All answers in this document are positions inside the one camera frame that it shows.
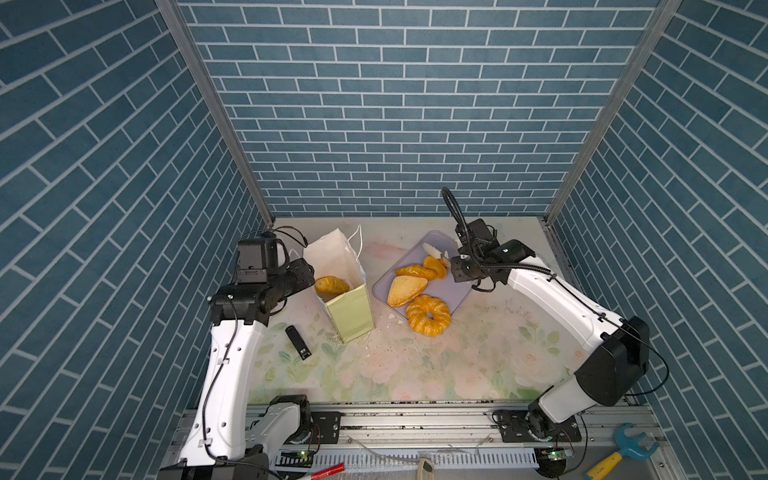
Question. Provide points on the red handled tool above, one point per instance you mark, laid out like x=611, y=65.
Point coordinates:
x=324, y=474

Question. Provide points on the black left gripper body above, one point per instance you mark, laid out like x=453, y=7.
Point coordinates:
x=290, y=280

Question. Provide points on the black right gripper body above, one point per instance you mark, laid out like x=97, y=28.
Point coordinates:
x=467, y=267

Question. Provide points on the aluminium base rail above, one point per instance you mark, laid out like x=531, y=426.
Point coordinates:
x=463, y=424

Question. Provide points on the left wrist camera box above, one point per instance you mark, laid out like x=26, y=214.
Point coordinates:
x=261, y=260

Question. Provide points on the lilac plastic tray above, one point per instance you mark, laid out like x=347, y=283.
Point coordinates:
x=446, y=289

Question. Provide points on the metal tongs with white tips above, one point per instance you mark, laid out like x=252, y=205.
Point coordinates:
x=434, y=252

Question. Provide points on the round brown bun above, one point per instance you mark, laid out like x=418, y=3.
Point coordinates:
x=331, y=286

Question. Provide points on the orange round flat bread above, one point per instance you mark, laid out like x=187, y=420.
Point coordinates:
x=435, y=265

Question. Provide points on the ring shaped croissant bread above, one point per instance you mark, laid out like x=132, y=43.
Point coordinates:
x=429, y=316

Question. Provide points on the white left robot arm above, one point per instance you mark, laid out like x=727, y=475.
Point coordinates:
x=215, y=447

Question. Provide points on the white paper gift bag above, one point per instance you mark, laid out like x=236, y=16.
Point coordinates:
x=336, y=254

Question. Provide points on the triangular toast bread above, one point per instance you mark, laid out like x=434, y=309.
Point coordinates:
x=405, y=288

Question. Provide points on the small croissant bread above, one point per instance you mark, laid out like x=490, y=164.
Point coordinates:
x=417, y=271

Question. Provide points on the blue yellow toy wrench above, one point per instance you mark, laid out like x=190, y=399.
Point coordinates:
x=627, y=447

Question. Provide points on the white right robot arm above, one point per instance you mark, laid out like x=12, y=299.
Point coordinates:
x=617, y=349

